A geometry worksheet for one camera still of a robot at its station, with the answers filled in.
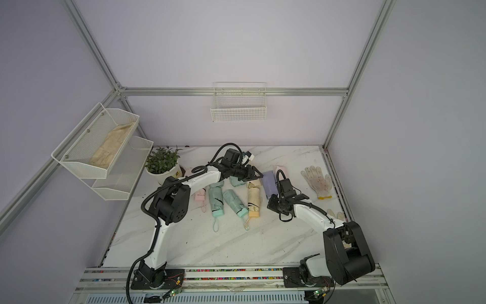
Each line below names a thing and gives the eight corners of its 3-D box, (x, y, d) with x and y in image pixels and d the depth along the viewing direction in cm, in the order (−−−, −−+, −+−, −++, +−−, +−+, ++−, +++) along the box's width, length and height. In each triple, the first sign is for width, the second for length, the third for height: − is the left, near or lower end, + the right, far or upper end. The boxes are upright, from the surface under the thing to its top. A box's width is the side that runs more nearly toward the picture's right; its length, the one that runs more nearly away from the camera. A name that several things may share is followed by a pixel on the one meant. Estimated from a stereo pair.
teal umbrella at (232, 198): (246, 231, 87) (246, 228, 85) (222, 195, 100) (221, 192, 97) (257, 224, 90) (257, 221, 87) (232, 190, 102) (232, 186, 100)
